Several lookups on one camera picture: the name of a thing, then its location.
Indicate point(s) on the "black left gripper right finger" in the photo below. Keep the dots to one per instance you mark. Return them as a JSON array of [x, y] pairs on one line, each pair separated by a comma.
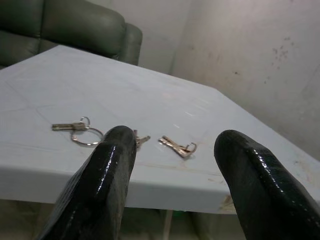
[[255, 190]]

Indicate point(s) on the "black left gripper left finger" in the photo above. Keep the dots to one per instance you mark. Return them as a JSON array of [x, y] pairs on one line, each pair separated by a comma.
[[107, 175]]

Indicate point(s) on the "dark green leather sofa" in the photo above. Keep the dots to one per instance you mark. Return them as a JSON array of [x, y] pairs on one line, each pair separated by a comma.
[[75, 27]]

